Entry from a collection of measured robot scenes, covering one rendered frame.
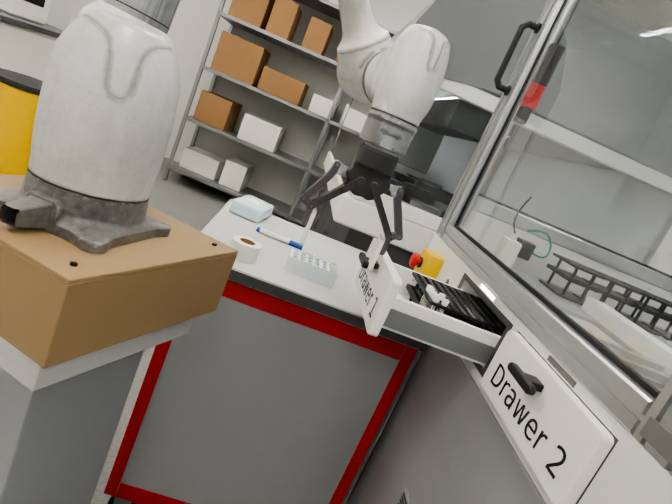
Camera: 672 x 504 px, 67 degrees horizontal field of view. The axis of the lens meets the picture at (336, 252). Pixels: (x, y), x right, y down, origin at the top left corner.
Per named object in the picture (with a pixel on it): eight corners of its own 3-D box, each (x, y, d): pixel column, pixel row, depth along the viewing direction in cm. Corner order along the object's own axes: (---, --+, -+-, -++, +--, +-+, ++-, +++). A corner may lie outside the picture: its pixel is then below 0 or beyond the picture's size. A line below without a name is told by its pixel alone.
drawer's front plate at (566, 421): (556, 510, 60) (604, 435, 57) (479, 382, 88) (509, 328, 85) (569, 514, 60) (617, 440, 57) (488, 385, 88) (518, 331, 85)
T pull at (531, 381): (525, 395, 68) (530, 386, 67) (505, 367, 75) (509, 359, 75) (548, 403, 68) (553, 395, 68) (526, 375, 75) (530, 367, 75)
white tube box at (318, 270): (283, 269, 120) (289, 255, 119) (286, 260, 128) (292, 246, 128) (331, 288, 122) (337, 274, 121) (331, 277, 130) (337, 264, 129)
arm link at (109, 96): (15, 179, 59) (57, -15, 54) (32, 149, 74) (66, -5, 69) (157, 213, 67) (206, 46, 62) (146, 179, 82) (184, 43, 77)
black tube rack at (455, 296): (416, 331, 94) (431, 301, 92) (400, 297, 110) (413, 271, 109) (520, 370, 97) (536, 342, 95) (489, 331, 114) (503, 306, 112)
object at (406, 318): (379, 327, 89) (393, 297, 87) (364, 279, 113) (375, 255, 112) (574, 400, 94) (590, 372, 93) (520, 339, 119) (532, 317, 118)
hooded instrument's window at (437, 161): (346, 194, 178) (400, 68, 167) (330, 151, 349) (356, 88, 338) (620, 306, 194) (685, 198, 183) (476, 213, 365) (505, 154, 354)
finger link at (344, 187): (366, 183, 89) (362, 176, 89) (309, 211, 90) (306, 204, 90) (364, 180, 93) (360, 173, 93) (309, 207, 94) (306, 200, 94)
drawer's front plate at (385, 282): (367, 335, 87) (393, 279, 84) (354, 280, 115) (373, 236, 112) (376, 338, 87) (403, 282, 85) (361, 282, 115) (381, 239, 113)
